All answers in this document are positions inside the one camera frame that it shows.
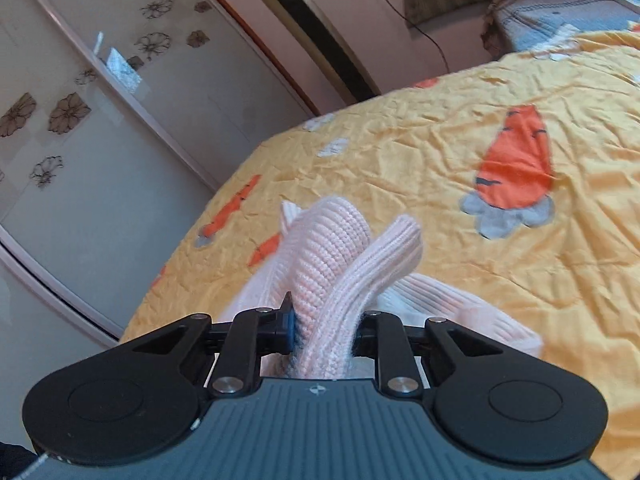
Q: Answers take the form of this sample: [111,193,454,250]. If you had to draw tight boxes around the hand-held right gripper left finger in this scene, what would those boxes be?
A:
[132,291,301,401]

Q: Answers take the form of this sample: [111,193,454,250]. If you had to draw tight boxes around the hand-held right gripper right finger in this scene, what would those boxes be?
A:
[352,310,507,401]

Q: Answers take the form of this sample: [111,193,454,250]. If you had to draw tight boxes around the pale pink knit sweater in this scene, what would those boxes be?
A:
[227,197,544,381]

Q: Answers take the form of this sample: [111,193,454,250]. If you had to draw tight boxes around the yellow carrot print blanket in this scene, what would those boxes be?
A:
[120,30,640,466]

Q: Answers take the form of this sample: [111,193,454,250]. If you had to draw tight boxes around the flower print sliding wardrobe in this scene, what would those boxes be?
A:
[0,0,321,356]

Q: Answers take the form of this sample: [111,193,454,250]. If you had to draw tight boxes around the gold tower air conditioner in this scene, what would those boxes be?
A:
[240,0,382,107]

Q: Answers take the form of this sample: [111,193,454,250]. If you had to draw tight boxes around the blue denim jeans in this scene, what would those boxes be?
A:
[481,0,640,55]

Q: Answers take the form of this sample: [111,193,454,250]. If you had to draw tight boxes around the black power cable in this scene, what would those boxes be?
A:
[349,0,449,75]

